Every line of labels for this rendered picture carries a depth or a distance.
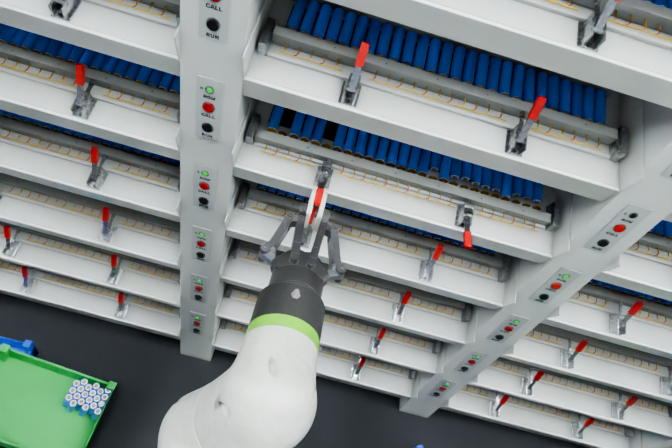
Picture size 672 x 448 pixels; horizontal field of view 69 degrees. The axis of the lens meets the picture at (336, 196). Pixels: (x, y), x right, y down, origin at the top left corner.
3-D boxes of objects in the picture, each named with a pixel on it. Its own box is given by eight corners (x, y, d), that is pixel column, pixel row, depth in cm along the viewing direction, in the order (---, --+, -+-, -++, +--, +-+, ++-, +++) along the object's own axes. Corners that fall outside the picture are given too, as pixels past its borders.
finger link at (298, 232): (294, 279, 72) (284, 277, 72) (301, 228, 81) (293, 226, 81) (299, 261, 70) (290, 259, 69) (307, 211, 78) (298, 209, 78)
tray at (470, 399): (619, 453, 154) (653, 459, 141) (436, 405, 150) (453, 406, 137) (620, 385, 162) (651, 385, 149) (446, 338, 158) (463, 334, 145)
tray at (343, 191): (540, 263, 94) (569, 251, 86) (233, 176, 91) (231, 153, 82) (546, 172, 102) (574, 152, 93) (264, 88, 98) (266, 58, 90)
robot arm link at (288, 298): (329, 321, 58) (254, 301, 58) (307, 374, 65) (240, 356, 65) (335, 283, 63) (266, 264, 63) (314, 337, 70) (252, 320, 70)
